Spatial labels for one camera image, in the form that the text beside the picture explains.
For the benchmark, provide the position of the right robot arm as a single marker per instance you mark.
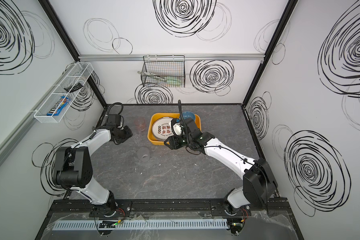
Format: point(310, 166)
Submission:
point(259, 182)

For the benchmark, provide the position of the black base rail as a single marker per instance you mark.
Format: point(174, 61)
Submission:
point(129, 208)

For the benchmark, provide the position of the yellow plastic bin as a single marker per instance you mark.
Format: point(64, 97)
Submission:
point(155, 117)

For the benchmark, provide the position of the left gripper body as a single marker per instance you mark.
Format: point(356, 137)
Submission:
point(125, 133)

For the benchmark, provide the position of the white slotted cable duct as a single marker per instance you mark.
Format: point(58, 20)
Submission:
point(182, 224)

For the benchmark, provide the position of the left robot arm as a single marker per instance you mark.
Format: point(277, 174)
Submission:
point(73, 168)

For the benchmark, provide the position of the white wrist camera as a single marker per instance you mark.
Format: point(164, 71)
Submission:
point(177, 128)

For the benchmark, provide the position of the pink transparent cup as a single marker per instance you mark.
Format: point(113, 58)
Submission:
point(140, 123)

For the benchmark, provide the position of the grey-blue bottom bowl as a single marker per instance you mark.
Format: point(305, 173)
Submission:
point(189, 115)

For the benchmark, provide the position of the black wire basket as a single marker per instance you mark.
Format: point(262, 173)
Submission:
point(164, 66)

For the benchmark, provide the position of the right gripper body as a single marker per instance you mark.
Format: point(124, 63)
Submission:
point(171, 142)

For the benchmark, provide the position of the green utensil in basket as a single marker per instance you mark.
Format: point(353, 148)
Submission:
point(168, 80)

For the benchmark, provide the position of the blue candy packet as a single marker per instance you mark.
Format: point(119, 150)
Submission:
point(59, 106)

